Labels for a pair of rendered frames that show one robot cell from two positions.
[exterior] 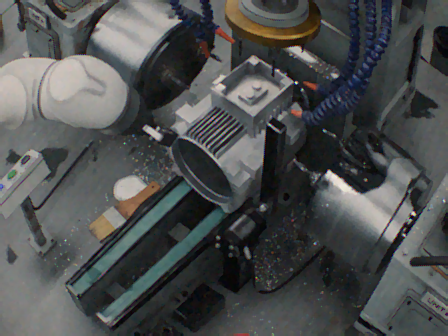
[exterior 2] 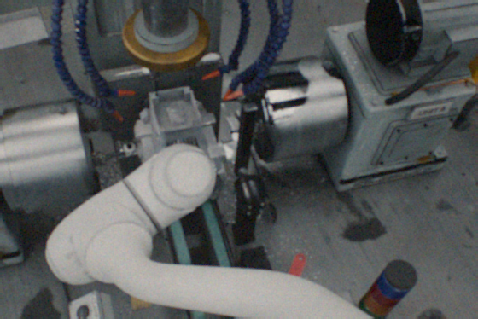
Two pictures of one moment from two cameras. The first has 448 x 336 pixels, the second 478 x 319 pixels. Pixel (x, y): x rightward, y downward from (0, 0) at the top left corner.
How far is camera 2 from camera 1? 0.71 m
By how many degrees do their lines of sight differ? 31
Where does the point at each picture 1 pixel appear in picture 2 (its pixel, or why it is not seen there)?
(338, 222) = (302, 133)
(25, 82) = (129, 219)
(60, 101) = (204, 190)
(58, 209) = not seen: outside the picture
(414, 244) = (373, 95)
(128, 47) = (60, 160)
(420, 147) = not seen: hidden behind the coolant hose
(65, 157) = (50, 293)
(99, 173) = not seen: hidden behind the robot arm
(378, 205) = (321, 99)
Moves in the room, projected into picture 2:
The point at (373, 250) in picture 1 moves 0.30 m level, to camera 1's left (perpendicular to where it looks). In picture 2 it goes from (337, 127) to (272, 216)
